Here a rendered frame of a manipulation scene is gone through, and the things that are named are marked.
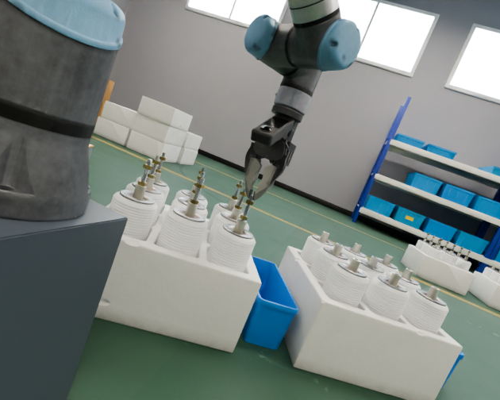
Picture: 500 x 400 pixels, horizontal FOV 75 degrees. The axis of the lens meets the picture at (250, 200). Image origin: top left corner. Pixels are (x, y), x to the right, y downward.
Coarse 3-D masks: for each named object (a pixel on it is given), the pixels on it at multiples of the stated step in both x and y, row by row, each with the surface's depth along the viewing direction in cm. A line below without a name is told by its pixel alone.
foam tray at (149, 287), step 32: (160, 224) 82; (128, 256) 65; (160, 256) 66; (128, 288) 67; (160, 288) 68; (192, 288) 69; (224, 288) 69; (256, 288) 70; (128, 320) 68; (160, 320) 69; (192, 320) 70; (224, 320) 71
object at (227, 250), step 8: (216, 232) 74; (224, 232) 72; (216, 240) 73; (224, 240) 71; (232, 240) 71; (240, 240) 71; (248, 240) 72; (216, 248) 72; (224, 248) 71; (232, 248) 71; (240, 248) 71; (248, 248) 73; (208, 256) 74; (216, 256) 72; (224, 256) 72; (232, 256) 71; (240, 256) 72; (248, 256) 75; (224, 264) 72; (232, 264) 72; (240, 264) 73
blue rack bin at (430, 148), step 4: (428, 144) 456; (432, 144) 453; (424, 148) 477; (428, 148) 456; (432, 148) 454; (436, 148) 453; (440, 148) 451; (444, 148) 449; (432, 152) 455; (436, 152) 454; (440, 152) 451; (444, 152) 450; (448, 152) 449; (452, 152) 447; (456, 152) 446; (444, 156) 451; (448, 156) 449; (452, 156) 448
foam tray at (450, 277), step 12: (408, 252) 283; (420, 252) 261; (408, 264) 274; (420, 264) 253; (432, 264) 251; (444, 264) 249; (420, 276) 253; (432, 276) 252; (444, 276) 250; (456, 276) 249; (468, 276) 247; (456, 288) 250; (468, 288) 248
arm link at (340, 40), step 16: (288, 0) 50; (304, 0) 48; (320, 0) 48; (336, 0) 49; (304, 16) 49; (320, 16) 49; (336, 16) 50; (304, 32) 51; (320, 32) 50; (336, 32) 49; (352, 32) 50; (288, 48) 57; (304, 48) 53; (320, 48) 51; (336, 48) 50; (352, 48) 52; (304, 64) 56; (320, 64) 53; (336, 64) 51
